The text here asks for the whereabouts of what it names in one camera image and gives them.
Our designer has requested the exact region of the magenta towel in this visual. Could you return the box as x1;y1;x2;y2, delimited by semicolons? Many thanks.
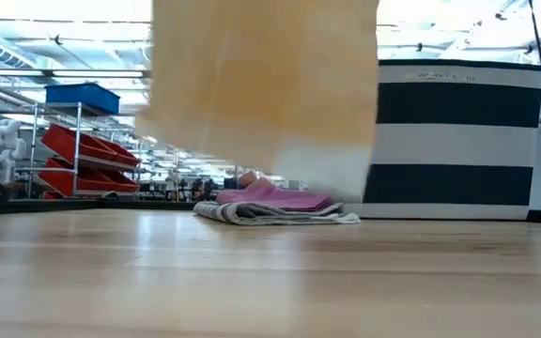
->
216;171;333;212

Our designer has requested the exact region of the grey checked towel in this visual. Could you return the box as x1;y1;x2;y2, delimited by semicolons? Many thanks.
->
193;200;361;226

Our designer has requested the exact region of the orange checked towel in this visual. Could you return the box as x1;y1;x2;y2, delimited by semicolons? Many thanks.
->
133;0;380;198

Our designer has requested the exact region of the red shelf bin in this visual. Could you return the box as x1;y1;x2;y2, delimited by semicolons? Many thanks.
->
40;124;141;169
38;157;139;198

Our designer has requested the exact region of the navy white striped basket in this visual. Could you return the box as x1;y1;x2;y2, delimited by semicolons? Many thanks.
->
345;59;541;222

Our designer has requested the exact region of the metal shelf rack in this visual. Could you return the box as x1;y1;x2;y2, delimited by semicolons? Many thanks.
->
0;77;159;201

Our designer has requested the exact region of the blue storage bin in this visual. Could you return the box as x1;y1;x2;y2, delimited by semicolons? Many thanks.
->
44;83;121;116

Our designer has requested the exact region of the black table frame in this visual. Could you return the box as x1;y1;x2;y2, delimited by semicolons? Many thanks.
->
0;199;541;225

